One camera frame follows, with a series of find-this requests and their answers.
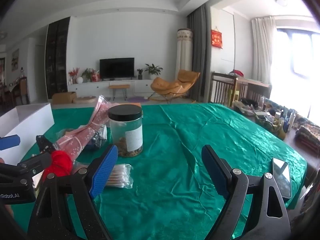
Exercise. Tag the pile of cosmetic bottles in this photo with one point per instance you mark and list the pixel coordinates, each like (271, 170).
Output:
(270, 117)

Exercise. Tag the pink floral packet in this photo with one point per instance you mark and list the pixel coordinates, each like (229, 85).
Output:
(82, 140)

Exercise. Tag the purple floor mat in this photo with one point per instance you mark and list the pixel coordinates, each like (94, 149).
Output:
(137, 99)

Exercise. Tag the cotton swab pack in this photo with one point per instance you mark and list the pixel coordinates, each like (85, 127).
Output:
(121, 176)

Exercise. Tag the flat screen television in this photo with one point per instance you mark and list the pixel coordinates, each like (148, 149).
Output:
(117, 68)

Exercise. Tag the red fabric pouch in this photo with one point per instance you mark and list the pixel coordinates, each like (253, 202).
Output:
(60, 162)

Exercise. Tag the black display cabinet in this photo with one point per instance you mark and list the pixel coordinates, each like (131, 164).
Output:
(57, 57)

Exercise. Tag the red flowers in white vase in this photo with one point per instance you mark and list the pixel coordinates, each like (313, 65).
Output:
(74, 76)

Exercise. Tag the red wall calendar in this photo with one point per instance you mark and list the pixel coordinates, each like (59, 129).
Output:
(216, 38)

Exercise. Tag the plant with red gift box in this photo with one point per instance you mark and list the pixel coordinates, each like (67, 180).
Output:
(90, 75)

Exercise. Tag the round beige floor cushion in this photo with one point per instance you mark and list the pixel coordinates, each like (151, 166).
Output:
(85, 100)

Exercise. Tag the round ceiling light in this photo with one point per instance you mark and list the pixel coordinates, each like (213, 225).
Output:
(282, 1)

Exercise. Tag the orange rocking chair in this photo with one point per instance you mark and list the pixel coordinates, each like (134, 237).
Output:
(172, 85)

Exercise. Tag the white cardboard box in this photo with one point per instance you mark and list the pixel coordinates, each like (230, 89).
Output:
(25, 122)

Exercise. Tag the blue wave-pattern sachet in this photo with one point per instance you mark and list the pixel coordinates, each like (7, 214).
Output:
(98, 141)

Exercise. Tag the white sheer curtain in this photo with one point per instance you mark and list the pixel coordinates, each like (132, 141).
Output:
(262, 52)

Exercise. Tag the small potted green plant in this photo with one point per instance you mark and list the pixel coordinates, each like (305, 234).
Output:
(140, 73)

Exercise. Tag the wooden bench with hairpin legs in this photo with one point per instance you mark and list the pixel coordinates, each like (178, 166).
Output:
(119, 86)

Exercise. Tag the covered standing air conditioner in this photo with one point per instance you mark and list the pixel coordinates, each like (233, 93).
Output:
(184, 50)

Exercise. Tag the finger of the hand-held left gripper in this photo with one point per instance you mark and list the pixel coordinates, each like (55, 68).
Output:
(35, 163)
(8, 142)

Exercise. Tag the black smartphone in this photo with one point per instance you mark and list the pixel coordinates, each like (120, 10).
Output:
(282, 177)

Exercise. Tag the clear jar with black lid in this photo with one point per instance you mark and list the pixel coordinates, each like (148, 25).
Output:
(126, 132)

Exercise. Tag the stack of folded patterned fabric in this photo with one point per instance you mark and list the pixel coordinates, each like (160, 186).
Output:
(308, 137)

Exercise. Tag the brown cardboard box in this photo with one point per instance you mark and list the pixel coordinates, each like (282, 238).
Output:
(63, 98)

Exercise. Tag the large potted green plant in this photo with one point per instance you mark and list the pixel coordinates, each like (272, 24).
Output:
(153, 70)

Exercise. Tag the green satin tablecloth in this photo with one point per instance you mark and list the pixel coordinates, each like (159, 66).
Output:
(175, 155)

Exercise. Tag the framed wall picture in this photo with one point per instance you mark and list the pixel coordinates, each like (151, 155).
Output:
(15, 59)

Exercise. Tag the grey curtain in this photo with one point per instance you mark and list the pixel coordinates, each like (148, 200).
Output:
(200, 55)

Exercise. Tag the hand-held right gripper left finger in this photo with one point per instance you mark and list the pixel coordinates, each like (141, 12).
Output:
(103, 172)

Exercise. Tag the black beaded mesh bag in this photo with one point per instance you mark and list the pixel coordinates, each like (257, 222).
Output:
(45, 143)

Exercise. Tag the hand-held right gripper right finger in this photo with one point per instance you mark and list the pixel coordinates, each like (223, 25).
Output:
(215, 172)

